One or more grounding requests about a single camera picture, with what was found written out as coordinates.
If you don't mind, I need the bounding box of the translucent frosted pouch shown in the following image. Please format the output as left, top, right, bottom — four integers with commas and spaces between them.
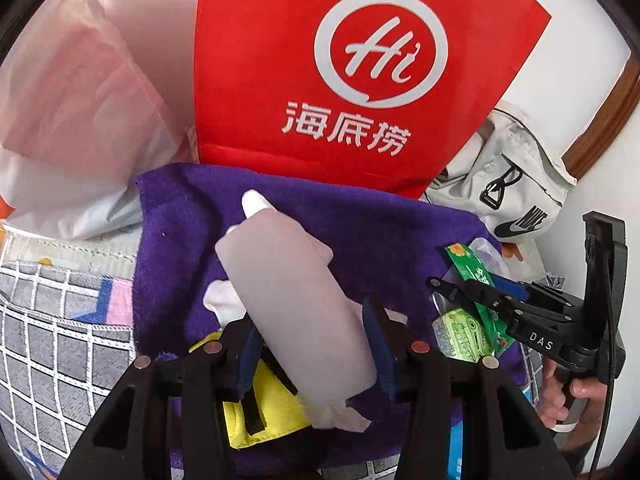
214, 210, 378, 403

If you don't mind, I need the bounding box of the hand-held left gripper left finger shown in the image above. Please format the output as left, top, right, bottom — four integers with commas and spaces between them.
57, 317, 266, 480

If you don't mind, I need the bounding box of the grey checked bed sheet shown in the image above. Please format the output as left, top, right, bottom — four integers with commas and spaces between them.
0, 225, 551, 480

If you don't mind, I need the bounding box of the yellow pouch with black strap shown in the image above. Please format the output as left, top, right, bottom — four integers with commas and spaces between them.
187, 331, 313, 448

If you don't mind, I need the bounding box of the white glove with green cuff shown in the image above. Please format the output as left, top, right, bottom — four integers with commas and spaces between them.
202, 189, 408, 433

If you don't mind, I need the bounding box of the light grey waist bag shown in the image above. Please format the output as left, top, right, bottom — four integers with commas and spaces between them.
425, 100, 578, 246

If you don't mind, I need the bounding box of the light green tissue packet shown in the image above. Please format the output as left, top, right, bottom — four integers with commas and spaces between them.
431, 308, 496, 361

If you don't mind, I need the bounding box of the red paper bag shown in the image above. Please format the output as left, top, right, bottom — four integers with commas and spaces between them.
192, 0, 552, 200

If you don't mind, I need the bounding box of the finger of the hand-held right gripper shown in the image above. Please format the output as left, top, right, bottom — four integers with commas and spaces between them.
426, 277, 526, 331
487, 272, 576, 311

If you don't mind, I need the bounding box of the brown wooden frame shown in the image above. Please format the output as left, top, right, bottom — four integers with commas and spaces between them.
567, 55, 640, 181

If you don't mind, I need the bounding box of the clear plastic wrapper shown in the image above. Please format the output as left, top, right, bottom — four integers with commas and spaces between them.
430, 237, 513, 321

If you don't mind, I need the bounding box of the person's right hand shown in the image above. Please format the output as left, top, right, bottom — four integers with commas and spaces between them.
540, 360, 615, 430

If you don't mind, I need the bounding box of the purple towel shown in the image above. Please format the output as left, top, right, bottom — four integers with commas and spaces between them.
132, 161, 528, 478

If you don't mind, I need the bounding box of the white translucent plastic bag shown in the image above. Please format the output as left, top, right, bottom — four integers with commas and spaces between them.
0, 0, 201, 241

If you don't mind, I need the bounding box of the green printed packet strip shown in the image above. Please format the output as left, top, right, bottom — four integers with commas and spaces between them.
445, 242, 516, 358

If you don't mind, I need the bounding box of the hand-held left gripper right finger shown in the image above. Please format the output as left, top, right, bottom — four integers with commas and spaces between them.
361, 297, 568, 480

